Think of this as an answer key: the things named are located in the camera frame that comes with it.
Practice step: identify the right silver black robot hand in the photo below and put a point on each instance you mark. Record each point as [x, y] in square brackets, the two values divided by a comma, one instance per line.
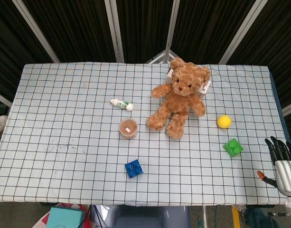
[284, 171]

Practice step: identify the brown teddy bear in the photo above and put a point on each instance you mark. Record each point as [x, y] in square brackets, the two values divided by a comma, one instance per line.
[177, 97]

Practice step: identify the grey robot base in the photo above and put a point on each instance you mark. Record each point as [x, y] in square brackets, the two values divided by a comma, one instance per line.
[145, 217]

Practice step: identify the green toy brick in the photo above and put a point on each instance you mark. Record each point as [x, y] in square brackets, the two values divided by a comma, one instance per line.
[233, 147]

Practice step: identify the yellow ball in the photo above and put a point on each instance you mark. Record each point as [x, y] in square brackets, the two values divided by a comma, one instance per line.
[224, 121]

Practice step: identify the blue toy brick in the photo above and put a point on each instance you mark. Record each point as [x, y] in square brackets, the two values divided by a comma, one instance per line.
[134, 167]

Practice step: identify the clear cup with brown lid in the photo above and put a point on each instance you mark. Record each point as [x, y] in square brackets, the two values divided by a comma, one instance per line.
[128, 128]

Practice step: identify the white green bottle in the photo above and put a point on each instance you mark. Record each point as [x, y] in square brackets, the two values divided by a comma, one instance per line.
[121, 104]

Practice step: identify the blue checked tablecloth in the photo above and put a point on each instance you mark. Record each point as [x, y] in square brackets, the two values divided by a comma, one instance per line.
[88, 142]

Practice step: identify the teal box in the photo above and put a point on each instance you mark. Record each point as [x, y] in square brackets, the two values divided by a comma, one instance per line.
[64, 217]

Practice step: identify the white folding screen frame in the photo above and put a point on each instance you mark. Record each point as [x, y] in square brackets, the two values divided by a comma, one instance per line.
[119, 31]

